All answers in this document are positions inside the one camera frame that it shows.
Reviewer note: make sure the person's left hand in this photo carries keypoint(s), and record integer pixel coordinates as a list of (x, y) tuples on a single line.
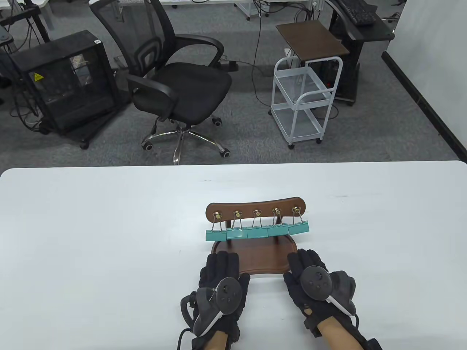
[(219, 266)]

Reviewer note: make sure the person's right hand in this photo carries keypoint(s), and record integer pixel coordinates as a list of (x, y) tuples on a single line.
[(306, 259)]

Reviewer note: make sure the teal binder clip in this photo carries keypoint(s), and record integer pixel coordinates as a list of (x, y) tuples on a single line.
[(278, 231), (257, 232), (216, 236), (237, 234), (299, 229)]

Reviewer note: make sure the brown wooden key rack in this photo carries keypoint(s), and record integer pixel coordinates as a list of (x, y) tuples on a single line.
[(255, 255)]

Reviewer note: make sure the person's right forearm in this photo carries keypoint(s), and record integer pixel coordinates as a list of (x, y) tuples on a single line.
[(337, 335)]

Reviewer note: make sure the person's left forearm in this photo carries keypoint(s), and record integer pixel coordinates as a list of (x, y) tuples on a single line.
[(216, 342)]

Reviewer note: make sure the black mesh office chair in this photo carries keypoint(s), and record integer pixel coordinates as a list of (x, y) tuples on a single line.
[(182, 87)]

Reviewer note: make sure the black wheeled platform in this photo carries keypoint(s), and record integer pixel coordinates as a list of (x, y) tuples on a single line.
[(95, 125)]

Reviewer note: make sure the black computer tower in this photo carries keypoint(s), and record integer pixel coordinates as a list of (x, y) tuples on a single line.
[(330, 73)]

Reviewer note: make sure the black floor box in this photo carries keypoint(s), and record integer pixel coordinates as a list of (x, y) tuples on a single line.
[(229, 65)]

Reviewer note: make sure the white cart with brown top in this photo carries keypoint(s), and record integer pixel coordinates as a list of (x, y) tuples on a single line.
[(312, 38)]

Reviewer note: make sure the black glass computer case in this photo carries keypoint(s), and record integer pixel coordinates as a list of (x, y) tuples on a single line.
[(73, 91)]

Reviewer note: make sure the black standing desk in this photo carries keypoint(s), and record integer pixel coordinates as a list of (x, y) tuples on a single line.
[(372, 32)]

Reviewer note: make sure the black keyboard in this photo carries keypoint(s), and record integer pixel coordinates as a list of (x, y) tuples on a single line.
[(355, 11)]

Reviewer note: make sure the white table leg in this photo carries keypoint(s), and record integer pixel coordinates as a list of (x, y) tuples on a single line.
[(45, 14)]

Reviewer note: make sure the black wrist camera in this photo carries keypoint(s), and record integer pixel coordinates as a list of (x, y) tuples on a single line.
[(313, 328)]

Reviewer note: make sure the white desk frame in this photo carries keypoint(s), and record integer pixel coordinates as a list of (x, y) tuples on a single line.
[(243, 11)]

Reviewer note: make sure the black desk frame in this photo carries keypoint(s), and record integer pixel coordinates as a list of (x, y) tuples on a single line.
[(22, 16)]

